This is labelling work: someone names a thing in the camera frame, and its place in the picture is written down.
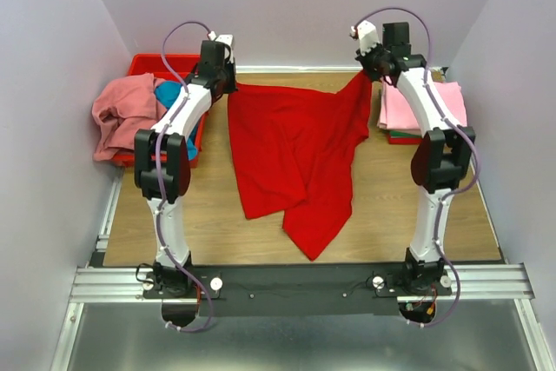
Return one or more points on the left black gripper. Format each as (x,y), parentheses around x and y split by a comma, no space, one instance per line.
(228,80)

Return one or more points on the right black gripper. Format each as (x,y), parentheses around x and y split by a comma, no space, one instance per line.
(369,69)

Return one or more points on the dusty pink t shirt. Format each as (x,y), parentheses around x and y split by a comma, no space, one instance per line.
(125,106)

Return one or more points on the red t shirt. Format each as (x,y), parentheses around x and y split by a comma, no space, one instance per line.
(293,150)

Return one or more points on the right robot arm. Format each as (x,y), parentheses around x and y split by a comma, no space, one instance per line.
(442,158)

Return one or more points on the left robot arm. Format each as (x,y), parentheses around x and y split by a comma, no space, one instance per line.
(162,168)

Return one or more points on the folded light pink shirt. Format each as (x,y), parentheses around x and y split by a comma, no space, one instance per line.
(396,114)

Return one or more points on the blue t shirt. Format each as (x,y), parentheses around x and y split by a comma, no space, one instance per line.
(166,94)

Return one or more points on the folded green shirt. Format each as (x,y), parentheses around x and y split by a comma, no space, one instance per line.
(405,133)

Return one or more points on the folded red shirt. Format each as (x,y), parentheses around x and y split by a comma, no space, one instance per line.
(402,141)

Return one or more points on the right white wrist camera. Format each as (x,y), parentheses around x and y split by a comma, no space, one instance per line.
(367,36)

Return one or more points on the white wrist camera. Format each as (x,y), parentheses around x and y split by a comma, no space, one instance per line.
(227,40)
(367,36)

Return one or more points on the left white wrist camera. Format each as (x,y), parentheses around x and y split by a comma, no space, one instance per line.
(227,40)

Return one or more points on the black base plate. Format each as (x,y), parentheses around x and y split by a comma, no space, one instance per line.
(384,288)

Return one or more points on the aluminium frame rail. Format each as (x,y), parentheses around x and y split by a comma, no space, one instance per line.
(109,325)

